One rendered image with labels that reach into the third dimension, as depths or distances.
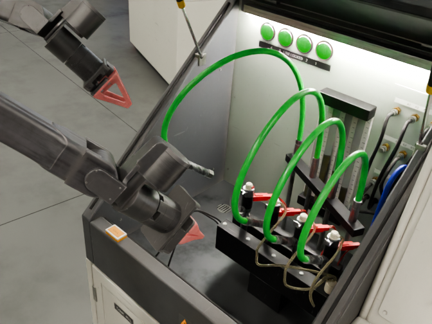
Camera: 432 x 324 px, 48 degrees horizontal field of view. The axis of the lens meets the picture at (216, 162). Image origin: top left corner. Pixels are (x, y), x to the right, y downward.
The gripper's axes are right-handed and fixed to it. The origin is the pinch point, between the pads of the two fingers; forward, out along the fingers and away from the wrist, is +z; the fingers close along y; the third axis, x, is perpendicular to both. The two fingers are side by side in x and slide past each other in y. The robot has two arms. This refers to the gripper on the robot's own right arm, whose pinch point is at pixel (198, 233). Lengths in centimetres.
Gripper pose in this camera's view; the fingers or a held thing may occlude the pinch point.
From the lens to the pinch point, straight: 87.2
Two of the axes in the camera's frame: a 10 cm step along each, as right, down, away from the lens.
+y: 6.4, -7.7, -0.4
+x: -5.4, -4.8, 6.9
